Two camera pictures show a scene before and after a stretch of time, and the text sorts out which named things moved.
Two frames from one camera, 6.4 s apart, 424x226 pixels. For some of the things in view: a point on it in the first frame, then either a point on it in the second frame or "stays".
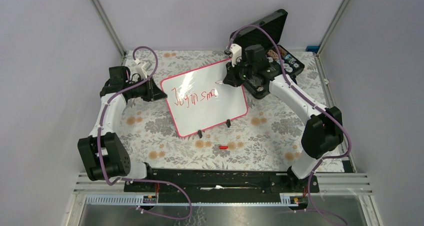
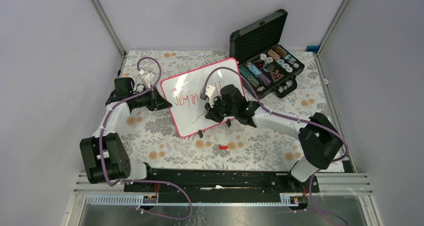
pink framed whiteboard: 195,102 stays
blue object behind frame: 312,48 stays
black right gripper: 231,78 to 212,113
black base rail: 222,182 stays
